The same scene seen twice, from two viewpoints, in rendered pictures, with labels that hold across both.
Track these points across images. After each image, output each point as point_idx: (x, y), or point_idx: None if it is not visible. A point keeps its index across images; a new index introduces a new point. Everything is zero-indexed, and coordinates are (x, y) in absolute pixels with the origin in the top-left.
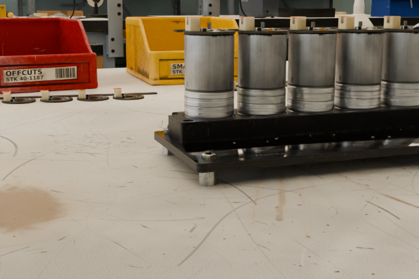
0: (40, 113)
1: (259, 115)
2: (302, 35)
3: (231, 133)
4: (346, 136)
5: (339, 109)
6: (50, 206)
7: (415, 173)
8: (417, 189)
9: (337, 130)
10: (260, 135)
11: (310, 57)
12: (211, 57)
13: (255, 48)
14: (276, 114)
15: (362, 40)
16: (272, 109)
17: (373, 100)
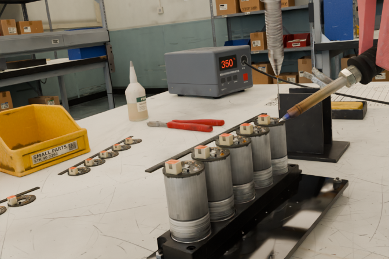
0: None
1: (225, 218)
2: (235, 149)
3: (217, 243)
4: (274, 211)
5: (255, 190)
6: None
7: (334, 227)
8: (362, 246)
9: (263, 207)
10: (231, 234)
11: (242, 163)
12: (198, 191)
13: (216, 170)
14: (234, 213)
15: (263, 140)
16: (232, 211)
17: (271, 177)
